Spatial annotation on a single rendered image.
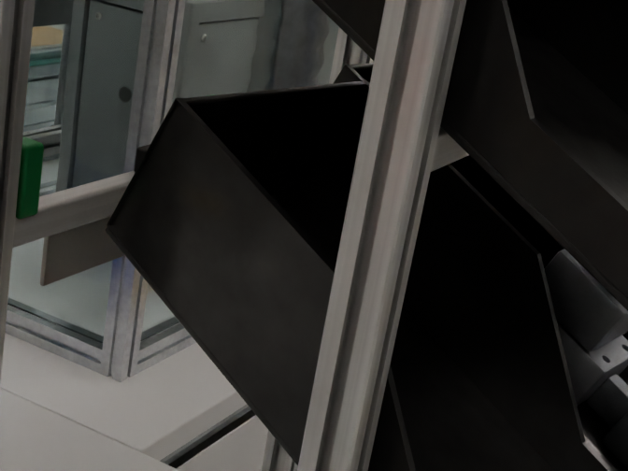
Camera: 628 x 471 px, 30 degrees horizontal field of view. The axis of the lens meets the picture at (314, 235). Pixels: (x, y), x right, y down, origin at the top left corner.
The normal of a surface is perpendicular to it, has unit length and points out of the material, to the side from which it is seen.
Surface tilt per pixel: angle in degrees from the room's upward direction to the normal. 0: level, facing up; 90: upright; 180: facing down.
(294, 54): 73
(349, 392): 90
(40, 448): 0
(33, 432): 0
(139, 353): 90
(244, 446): 90
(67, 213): 90
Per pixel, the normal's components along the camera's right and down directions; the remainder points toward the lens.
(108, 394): 0.17, -0.93
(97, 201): 0.87, 0.29
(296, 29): 0.52, 0.08
